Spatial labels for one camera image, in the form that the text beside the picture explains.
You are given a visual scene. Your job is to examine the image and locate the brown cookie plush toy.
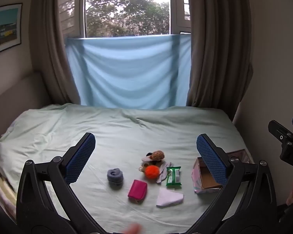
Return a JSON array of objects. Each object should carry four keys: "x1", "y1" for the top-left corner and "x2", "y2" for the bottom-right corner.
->
[{"x1": 151, "y1": 150, "x2": 165, "y2": 161}]

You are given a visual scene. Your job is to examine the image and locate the framed wall poster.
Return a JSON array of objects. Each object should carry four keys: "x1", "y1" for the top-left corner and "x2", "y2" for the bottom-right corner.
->
[{"x1": 0, "y1": 3, "x2": 23, "y2": 58}]

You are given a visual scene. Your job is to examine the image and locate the light blue hanging cloth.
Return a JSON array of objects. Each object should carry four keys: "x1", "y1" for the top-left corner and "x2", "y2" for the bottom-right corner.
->
[{"x1": 65, "y1": 34, "x2": 192, "y2": 110}]

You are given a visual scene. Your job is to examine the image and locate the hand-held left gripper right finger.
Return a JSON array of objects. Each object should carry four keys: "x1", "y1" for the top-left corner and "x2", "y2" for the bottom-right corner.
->
[{"x1": 188, "y1": 134, "x2": 277, "y2": 234}]

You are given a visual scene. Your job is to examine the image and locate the lilac cleaning cloth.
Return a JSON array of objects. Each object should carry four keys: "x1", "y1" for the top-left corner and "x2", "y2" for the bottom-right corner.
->
[{"x1": 157, "y1": 161, "x2": 172, "y2": 186}]

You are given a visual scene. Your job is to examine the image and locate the pink zip pouch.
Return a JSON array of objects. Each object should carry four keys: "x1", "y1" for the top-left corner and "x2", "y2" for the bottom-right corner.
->
[{"x1": 128, "y1": 179, "x2": 148, "y2": 204}]

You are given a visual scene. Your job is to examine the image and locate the window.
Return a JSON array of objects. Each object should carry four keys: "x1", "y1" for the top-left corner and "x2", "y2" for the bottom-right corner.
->
[{"x1": 57, "y1": 0, "x2": 192, "y2": 40}]

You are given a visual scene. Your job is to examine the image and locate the stack of pale pillows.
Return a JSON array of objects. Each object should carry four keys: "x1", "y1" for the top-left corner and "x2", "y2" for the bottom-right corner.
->
[{"x1": 0, "y1": 175, "x2": 17, "y2": 221}]

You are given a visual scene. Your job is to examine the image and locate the beige padded bed panel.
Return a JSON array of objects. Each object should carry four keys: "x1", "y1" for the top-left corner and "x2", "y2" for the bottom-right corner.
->
[{"x1": 0, "y1": 72, "x2": 52, "y2": 152}]

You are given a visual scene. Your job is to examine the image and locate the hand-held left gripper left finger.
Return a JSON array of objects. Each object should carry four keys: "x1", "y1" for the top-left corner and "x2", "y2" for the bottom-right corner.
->
[{"x1": 16, "y1": 132, "x2": 105, "y2": 234}]

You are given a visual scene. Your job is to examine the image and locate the green wipes packet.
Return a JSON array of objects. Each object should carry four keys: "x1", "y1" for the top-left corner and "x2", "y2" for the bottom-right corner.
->
[{"x1": 165, "y1": 166, "x2": 182, "y2": 189}]

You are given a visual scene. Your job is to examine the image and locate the cardboard box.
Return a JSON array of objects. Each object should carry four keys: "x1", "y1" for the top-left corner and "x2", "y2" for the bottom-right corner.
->
[{"x1": 192, "y1": 150, "x2": 253, "y2": 195}]

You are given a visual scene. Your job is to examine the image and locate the orange fluffy pompom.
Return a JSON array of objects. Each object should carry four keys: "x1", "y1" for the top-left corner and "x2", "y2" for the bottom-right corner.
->
[{"x1": 145, "y1": 165, "x2": 160, "y2": 178}]

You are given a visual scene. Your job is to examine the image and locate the bed with pale green sheet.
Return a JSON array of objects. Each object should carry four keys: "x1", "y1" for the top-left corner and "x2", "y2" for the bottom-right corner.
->
[{"x1": 0, "y1": 103, "x2": 254, "y2": 234}]

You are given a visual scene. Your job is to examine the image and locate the grey fuzzy socks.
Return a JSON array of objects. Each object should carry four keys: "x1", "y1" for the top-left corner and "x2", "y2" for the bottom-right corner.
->
[{"x1": 107, "y1": 168, "x2": 124, "y2": 188}]

